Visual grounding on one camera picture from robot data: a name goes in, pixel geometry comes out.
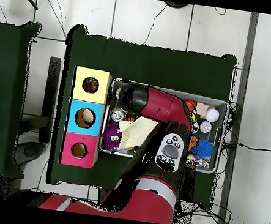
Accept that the cream knitted cloth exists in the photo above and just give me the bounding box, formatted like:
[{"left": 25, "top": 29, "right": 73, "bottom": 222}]
[{"left": 115, "top": 113, "right": 161, "bottom": 155}]

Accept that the purple spiky ball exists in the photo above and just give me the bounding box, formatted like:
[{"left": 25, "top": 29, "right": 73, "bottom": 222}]
[{"left": 99, "top": 121, "right": 124, "bottom": 152}]

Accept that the colourful wrapper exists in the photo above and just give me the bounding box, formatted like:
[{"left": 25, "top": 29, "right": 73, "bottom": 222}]
[{"left": 81, "top": 77, "right": 100, "bottom": 94}]

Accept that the wooden box with three holes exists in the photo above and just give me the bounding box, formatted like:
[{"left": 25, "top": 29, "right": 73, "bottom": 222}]
[{"left": 58, "top": 65, "right": 114, "bottom": 170}]

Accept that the silver drink can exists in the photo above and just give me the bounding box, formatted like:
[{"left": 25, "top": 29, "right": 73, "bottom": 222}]
[
  {"left": 199, "top": 119, "right": 213, "bottom": 134},
  {"left": 110, "top": 106, "right": 127, "bottom": 124}
]

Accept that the dark green table cloth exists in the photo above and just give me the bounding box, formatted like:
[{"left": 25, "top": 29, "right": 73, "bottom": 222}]
[
  {"left": 0, "top": 18, "right": 45, "bottom": 180},
  {"left": 45, "top": 23, "right": 240, "bottom": 211}
]

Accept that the orange red ball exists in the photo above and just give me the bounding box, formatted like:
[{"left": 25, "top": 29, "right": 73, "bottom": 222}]
[{"left": 184, "top": 99, "right": 198, "bottom": 113}]

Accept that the small soccer ball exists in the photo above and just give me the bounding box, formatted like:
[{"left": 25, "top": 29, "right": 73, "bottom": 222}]
[{"left": 191, "top": 120, "right": 201, "bottom": 135}]

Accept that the plain wooden block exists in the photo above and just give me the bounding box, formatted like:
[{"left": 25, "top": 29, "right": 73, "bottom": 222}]
[{"left": 195, "top": 102, "right": 210, "bottom": 118}]

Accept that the small white baseball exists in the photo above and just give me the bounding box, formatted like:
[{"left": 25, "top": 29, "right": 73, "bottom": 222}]
[{"left": 204, "top": 106, "right": 221, "bottom": 124}]

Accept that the blue spiky ball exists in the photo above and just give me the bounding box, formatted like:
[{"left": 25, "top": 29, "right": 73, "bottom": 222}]
[{"left": 194, "top": 138, "right": 215, "bottom": 161}]

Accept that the black upright panel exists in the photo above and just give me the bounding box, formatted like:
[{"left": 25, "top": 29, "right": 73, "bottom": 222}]
[{"left": 38, "top": 56, "right": 62, "bottom": 144}]

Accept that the grey stand foot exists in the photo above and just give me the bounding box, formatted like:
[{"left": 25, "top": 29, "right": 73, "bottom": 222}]
[{"left": 13, "top": 139, "right": 46, "bottom": 170}]

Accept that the black round object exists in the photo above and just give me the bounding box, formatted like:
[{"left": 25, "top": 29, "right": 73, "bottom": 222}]
[{"left": 162, "top": 0, "right": 189, "bottom": 10}]

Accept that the shallow wire mesh bin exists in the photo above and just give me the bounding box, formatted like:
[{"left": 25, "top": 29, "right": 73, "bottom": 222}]
[{"left": 97, "top": 77, "right": 231, "bottom": 176}]

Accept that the black floor cable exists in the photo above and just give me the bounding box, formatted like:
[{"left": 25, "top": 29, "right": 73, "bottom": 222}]
[{"left": 221, "top": 140, "right": 271, "bottom": 153}]

